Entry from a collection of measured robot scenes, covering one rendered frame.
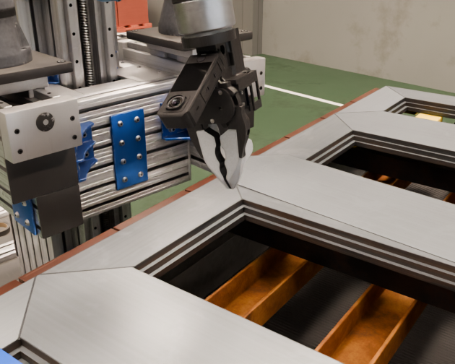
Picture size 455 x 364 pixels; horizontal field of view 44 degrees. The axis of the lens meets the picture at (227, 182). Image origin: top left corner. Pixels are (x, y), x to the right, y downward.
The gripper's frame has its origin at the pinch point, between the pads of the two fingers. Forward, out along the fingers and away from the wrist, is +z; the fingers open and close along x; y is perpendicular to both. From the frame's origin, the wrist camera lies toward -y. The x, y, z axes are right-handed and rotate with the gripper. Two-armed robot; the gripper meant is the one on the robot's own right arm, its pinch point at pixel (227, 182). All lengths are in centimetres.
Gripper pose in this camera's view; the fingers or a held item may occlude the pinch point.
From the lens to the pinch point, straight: 77.8
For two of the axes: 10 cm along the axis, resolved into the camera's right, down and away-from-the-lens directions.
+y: 4.7, -3.8, 8.0
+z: 1.8, 9.2, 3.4
